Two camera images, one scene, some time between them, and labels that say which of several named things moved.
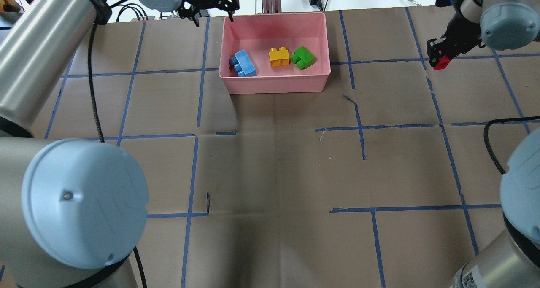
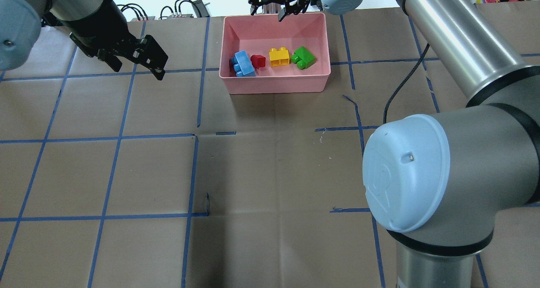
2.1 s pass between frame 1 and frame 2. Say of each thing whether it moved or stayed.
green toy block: stayed
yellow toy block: stayed
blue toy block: stayed
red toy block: moved
